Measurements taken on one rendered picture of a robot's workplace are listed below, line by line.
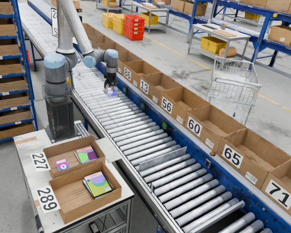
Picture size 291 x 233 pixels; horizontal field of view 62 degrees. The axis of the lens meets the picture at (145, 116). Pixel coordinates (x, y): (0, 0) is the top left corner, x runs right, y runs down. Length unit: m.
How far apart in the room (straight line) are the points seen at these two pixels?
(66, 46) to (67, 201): 1.13
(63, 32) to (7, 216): 1.73
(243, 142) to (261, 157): 0.18
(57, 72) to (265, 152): 1.66
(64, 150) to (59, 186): 0.36
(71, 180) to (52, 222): 0.30
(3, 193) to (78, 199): 1.35
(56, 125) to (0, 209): 1.06
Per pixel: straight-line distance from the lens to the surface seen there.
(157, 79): 2.79
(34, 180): 1.88
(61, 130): 2.16
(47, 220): 1.66
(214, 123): 2.31
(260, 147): 2.07
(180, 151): 2.07
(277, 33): 6.51
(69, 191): 1.76
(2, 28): 2.88
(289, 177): 2.03
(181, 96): 2.55
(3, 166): 3.22
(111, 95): 2.07
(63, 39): 2.03
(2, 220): 2.72
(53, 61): 1.91
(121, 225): 1.96
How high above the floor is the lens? 2.08
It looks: 32 degrees down
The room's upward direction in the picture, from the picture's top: 6 degrees clockwise
